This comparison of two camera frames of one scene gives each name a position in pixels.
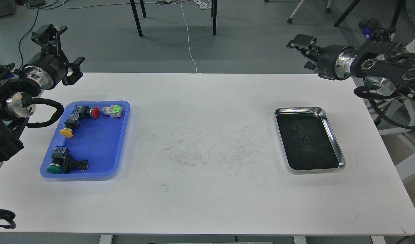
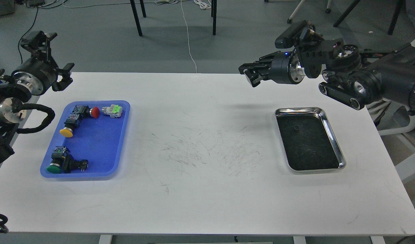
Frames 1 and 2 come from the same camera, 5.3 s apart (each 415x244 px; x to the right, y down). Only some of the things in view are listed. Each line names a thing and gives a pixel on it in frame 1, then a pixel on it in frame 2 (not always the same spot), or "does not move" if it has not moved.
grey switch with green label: [114, 111] does not move
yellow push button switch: [73, 121] does not move
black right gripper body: [335, 62] → [286, 68]
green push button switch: [61, 162] does not move
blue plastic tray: [87, 140] does not move
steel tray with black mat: [307, 140] does not move
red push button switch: [84, 112] does not move
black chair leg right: [214, 15] does not move
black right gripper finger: [310, 65] → [254, 75]
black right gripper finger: [305, 44] → [265, 62]
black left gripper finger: [48, 36] → [38, 40]
